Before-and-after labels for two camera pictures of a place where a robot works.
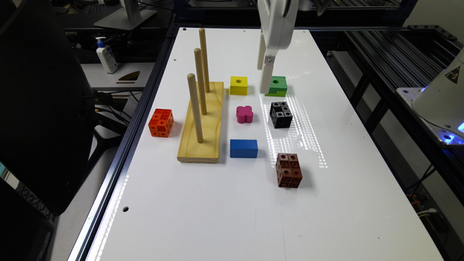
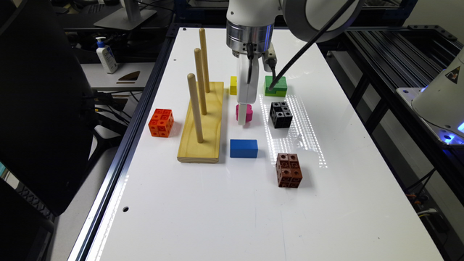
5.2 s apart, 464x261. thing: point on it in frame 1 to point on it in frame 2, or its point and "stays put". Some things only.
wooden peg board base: x=191 y=150 stays put
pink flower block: x=244 y=114 stays put
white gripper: x=277 y=35 to x=246 y=93
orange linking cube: x=162 y=122 stays put
